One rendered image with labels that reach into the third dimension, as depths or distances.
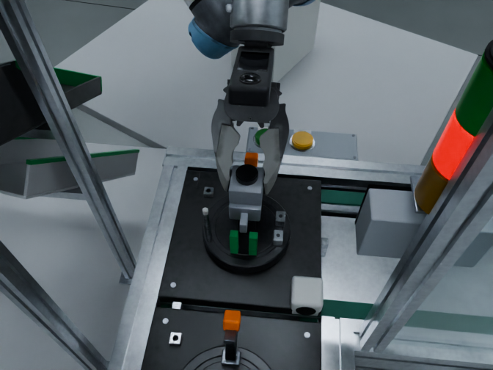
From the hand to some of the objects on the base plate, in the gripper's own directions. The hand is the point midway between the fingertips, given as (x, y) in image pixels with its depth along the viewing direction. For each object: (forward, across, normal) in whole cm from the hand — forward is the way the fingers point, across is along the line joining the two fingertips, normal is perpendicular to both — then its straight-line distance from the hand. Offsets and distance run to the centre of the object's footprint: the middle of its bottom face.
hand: (246, 184), depth 61 cm
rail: (+8, -28, -28) cm, 40 cm away
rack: (+26, +36, -7) cm, 45 cm away
